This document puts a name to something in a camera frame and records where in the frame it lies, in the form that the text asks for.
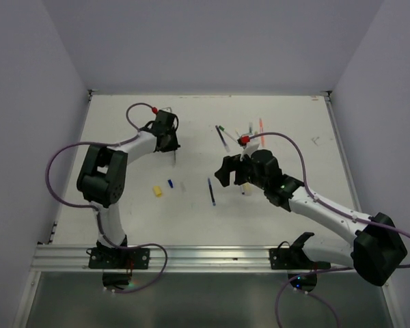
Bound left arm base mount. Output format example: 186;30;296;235
86;242;150;292

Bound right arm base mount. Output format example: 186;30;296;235
269;232;331;293

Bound aluminium rail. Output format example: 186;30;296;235
30;245;341;273

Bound green capped white marker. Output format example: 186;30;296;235
218;125;238;144

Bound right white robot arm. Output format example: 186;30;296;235
215;150;407;286

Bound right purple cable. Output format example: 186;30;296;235
237;132;410;328

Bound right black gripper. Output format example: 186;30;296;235
215;153;268;191

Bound purple pen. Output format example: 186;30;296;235
215;125;230;152

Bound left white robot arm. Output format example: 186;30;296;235
77;110;180;269

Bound blue pen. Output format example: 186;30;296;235
207;177;216;206

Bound orange highlighter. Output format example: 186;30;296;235
259;118;265;148

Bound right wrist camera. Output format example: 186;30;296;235
240;141;260;161

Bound yellow pen cap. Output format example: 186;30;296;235
152;186;163;197

